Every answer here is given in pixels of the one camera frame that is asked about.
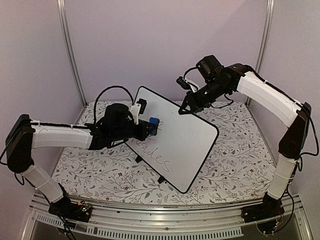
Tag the right aluminium corner post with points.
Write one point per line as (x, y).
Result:
(270, 4)

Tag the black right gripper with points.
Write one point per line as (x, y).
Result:
(187, 101)

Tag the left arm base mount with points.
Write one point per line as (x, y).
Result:
(64, 208)

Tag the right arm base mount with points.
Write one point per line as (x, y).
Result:
(269, 208)

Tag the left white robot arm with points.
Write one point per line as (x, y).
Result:
(28, 134)

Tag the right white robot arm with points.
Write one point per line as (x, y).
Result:
(294, 115)

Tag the left aluminium corner post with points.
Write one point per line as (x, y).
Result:
(70, 51)

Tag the blue whiteboard eraser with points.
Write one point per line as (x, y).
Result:
(154, 125)

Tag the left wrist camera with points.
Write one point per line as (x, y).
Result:
(142, 103)

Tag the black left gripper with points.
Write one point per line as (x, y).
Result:
(143, 135)

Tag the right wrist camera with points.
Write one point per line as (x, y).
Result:
(181, 81)

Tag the small black-framed whiteboard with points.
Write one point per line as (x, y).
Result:
(182, 144)

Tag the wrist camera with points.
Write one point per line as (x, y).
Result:
(142, 103)
(181, 81)

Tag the aluminium corner post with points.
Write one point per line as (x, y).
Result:
(70, 51)
(270, 4)

